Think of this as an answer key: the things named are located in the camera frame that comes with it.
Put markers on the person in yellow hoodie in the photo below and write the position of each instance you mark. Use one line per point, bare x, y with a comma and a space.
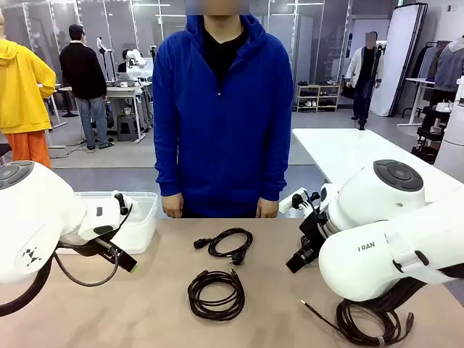
21, 90

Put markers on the right forearm blue sleeve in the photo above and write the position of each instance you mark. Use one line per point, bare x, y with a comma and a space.
168, 174

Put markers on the white folding partition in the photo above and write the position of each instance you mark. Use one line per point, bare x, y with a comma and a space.
398, 54

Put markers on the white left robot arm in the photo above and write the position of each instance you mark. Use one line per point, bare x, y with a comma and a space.
29, 217

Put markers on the clear plastic storage bin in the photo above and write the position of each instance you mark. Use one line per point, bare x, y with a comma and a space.
141, 232

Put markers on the person in blue hoodie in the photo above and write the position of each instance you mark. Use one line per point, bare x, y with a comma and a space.
217, 145

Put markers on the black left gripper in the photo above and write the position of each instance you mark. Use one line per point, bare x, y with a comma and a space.
103, 246

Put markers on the black clothes rack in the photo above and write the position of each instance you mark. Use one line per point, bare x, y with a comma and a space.
422, 61

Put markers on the person in white cardigan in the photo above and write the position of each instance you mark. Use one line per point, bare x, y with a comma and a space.
368, 69

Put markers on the black tripod with camera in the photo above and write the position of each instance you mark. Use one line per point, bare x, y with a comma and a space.
153, 50

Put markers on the wooden shoe rack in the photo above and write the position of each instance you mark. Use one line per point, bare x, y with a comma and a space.
319, 95

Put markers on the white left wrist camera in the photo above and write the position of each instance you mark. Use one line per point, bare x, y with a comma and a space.
121, 203

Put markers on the grey plastic step stool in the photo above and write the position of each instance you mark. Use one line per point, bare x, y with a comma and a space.
127, 127

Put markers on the large white table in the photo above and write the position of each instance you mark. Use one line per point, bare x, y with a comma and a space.
344, 148

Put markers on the seated person in dark top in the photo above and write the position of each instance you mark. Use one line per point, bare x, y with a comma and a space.
125, 67

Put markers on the person in grey jacket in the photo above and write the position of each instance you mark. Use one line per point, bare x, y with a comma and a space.
449, 65

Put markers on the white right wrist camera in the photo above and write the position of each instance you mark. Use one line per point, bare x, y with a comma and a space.
286, 203

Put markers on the black utility cart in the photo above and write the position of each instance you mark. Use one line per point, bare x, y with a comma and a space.
429, 134

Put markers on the person in black sweater, cap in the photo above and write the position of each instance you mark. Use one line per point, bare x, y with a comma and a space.
81, 72

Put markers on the white cylindrical machine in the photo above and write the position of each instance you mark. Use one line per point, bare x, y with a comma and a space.
453, 145

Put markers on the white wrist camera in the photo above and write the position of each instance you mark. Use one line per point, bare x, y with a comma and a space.
121, 203
286, 203

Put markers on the left forearm blue sleeve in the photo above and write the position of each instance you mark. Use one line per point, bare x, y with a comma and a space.
273, 174

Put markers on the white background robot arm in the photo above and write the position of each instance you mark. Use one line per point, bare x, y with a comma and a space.
139, 61

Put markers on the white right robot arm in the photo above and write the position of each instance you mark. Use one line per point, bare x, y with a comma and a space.
362, 261

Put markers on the person's left hand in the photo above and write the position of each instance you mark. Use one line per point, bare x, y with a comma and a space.
267, 209

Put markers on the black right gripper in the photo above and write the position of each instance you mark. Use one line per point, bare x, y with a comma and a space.
313, 232

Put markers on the person's right hand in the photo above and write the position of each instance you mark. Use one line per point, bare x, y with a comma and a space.
173, 207

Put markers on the grey background workbench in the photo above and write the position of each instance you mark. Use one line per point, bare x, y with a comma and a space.
123, 90

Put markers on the white standing desk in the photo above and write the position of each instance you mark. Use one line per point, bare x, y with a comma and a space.
417, 80

